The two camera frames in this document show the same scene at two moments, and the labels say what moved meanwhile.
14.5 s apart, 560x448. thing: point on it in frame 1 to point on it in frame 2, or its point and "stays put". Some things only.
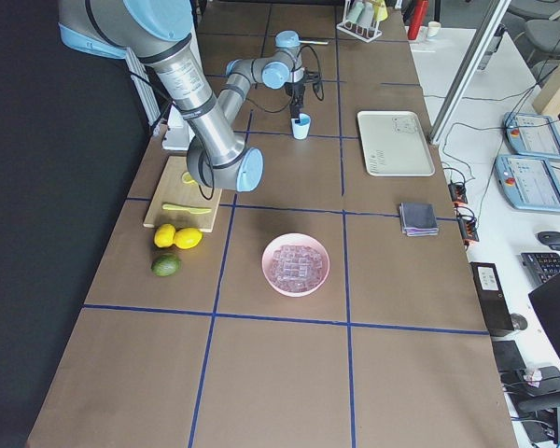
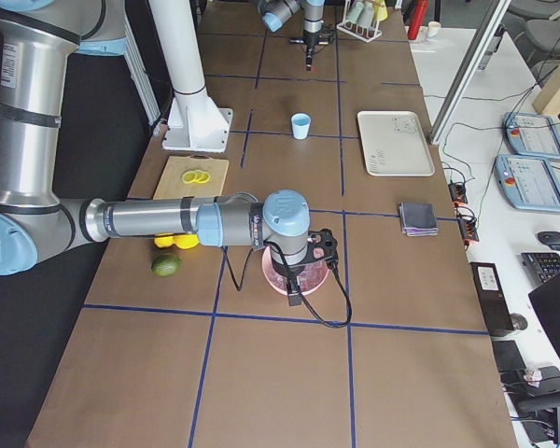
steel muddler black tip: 315,41 stays put
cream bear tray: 394,145 stays put
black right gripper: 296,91 to 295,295
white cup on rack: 365,18 stays put
